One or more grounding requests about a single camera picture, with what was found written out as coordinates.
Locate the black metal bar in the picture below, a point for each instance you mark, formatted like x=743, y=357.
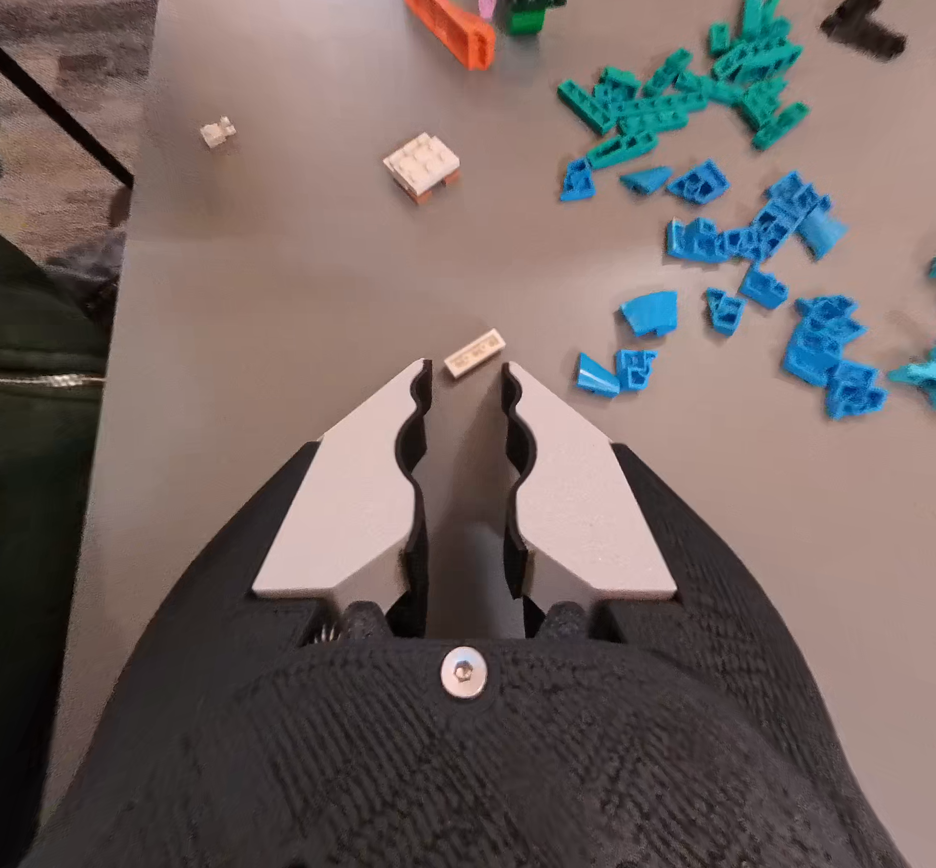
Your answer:
x=66, y=122

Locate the light turquoise lego piece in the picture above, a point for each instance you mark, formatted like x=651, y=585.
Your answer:
x=918, y=374

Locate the white and brown lego block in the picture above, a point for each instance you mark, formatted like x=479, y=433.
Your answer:
x=422, y=166

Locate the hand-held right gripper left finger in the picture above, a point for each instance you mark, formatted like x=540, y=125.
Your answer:
x=351, y=509

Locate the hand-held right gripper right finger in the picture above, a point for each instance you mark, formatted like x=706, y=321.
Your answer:
x=585, y=517

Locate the white lego plate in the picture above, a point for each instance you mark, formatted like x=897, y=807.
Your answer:
x=474, y=354

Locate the pile of blue lego pieces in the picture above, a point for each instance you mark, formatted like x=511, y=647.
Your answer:
x=775, y=224

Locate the pile of teal lego pieces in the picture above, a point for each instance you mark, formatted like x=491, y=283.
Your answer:
x=658, y=107

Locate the small white lego piece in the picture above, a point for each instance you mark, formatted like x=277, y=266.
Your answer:
x=216, y=133

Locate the black lego piece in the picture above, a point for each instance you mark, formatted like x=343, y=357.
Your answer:
x=863, y=23

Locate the orange brick separator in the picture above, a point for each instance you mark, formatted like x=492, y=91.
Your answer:
x=446, y=12

